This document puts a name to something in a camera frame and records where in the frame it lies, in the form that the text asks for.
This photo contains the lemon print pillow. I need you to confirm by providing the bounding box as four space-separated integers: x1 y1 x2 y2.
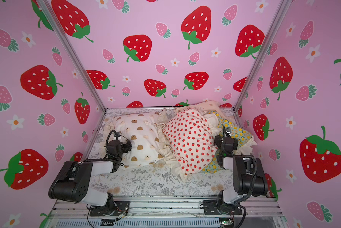
202 110 257 173

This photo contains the cream large-bear print pillow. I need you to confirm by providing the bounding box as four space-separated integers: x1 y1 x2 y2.
103 110 174 169

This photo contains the strawberry print pillow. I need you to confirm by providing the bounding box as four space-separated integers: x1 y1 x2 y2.
162 107 221 182

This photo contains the cream bear print pillow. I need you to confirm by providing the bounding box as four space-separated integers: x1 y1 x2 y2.
174 100 224 115

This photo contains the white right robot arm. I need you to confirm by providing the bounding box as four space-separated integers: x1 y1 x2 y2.
215 133 268 206

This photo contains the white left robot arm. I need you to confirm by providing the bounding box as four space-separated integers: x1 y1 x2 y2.
48 139 132 209

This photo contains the floral grey table mat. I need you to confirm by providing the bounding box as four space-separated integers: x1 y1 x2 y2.
89 109 233 196

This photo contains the black corrugated cable hose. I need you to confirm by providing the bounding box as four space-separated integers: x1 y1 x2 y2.
221 124 258 228

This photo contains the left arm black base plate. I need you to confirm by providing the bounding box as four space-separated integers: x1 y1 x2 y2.
89 201 130 217

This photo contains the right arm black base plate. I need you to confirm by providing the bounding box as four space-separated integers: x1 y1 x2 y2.
201 200 243 216

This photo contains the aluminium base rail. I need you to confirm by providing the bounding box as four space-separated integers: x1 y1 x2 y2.
44 195 288 228

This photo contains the right aluminium frame post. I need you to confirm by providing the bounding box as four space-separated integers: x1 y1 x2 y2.
233 0 292 114

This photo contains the aluminium frame post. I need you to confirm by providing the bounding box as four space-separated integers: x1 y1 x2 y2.
38 0 106 113
233 0 292 114

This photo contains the left aluminium frame post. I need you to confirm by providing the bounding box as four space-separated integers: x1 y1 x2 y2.
38 0 106 113

